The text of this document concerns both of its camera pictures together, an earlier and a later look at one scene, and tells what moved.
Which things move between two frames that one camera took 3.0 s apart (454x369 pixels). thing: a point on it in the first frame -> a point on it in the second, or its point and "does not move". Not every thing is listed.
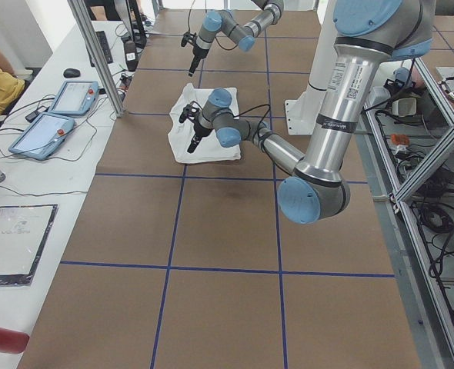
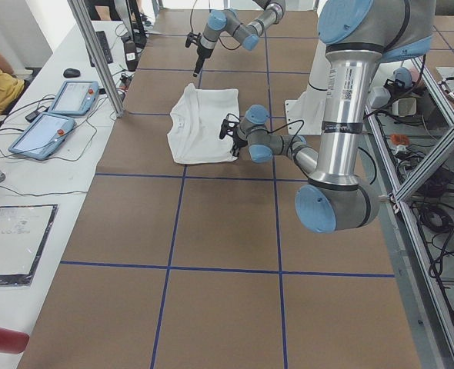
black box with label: (131, 54) does not move
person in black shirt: (106, 10) does not move
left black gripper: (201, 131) -> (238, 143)
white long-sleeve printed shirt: (208, 148) does not move
